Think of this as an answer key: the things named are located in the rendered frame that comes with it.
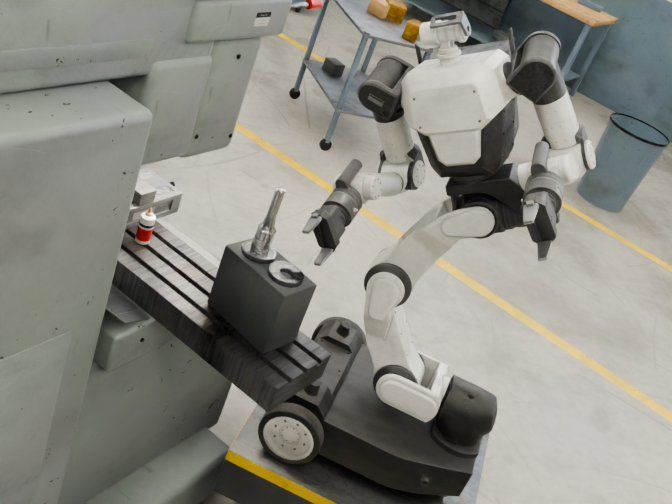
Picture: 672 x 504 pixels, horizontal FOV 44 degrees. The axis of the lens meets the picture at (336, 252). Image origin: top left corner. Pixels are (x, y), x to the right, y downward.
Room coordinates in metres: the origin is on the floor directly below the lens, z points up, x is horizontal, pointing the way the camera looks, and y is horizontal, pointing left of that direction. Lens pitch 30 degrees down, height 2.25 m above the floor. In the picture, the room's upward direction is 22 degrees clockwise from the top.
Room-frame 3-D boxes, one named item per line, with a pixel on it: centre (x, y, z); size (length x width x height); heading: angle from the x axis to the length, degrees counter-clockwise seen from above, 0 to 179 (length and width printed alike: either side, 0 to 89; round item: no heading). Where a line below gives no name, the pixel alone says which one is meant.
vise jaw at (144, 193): (2.00, 0.61, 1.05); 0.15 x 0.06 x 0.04; 67
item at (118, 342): (1.88, 0.47, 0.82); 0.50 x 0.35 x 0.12; 155
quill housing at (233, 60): (1.87, 0.47, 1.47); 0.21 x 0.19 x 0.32; 65
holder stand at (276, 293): (1.74, 0.14, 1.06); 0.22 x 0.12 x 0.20; 59
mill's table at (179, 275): (1.90, 0.52, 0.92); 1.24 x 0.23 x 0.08; 65
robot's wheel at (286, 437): (1.92, -0.08, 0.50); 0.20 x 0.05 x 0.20; 84
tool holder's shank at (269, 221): (1.77, 0.18, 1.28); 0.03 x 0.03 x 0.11
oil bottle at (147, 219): (1.90, 0.50, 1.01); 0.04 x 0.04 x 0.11
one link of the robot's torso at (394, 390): (2.15, -0.38, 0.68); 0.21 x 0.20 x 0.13; 84
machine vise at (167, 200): (1.98, 0.62, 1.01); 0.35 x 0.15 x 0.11; 157
